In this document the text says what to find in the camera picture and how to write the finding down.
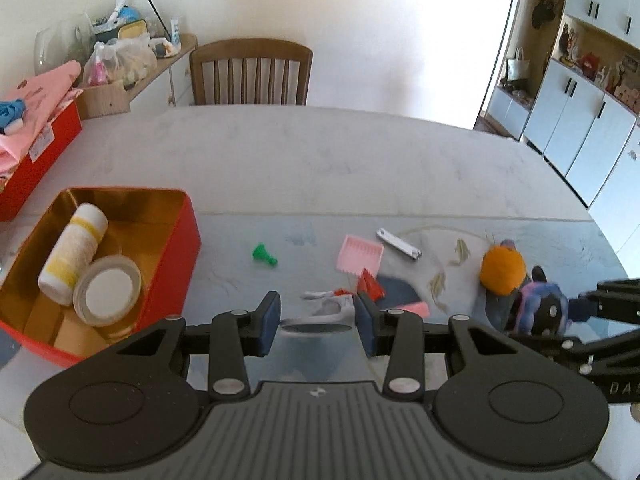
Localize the yellow lidded container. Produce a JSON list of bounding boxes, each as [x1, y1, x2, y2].
[[117, 18, 148, 39]]

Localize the white yellow-labelled bottle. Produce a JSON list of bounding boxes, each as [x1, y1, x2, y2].
[[38, 203, 108, 307]]

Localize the white wooden side cabinet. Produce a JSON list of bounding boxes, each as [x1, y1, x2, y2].
[[77, 34, 198, 120]]

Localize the white grey clip tool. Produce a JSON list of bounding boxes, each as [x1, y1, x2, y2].
[[280, 292, 355, 336]]

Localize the white wall cabinets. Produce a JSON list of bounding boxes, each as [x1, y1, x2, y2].
[[486, 0, 639, 257]]

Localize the clear glass vase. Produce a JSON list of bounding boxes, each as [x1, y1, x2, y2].
[[34, 13, 96, 75]]

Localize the red gold-lined tin box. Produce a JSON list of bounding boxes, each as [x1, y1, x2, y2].
[[1, 188, 201, 366]]

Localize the brown wooden chair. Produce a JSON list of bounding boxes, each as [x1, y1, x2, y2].
[[190, 38, 314, 105]]

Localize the blue cloth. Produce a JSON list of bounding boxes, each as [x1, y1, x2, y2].
[[0, 99, 26, 134]]

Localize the white tube on cabinet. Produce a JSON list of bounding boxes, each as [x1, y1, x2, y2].
[[170, 18, 181, 48]]

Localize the round clear-lid tin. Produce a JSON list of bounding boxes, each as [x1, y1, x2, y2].
[[73, 255, 142, 327]]

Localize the pink plastic dustpan tray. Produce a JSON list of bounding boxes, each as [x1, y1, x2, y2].
[[336, 235, 384, 278]]

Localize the orange ball toy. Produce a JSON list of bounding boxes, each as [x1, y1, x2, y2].
[[478, 244, 526, 296]]

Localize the small green toy piece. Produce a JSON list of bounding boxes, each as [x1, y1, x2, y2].
[[252, 243, 278, 266]]

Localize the purple blue plush toy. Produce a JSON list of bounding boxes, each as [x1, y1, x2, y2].
[[503, 266, 568, 336]]

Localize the clear plastic bag of items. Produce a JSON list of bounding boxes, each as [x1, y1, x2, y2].
[[81, 34, 157, 88]]

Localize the large red cardboard box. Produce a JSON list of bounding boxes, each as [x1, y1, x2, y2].
[[1, 100, 82, 221]]

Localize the red plastic piece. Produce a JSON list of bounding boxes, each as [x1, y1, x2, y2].
[[333, 269, 386, 301]]

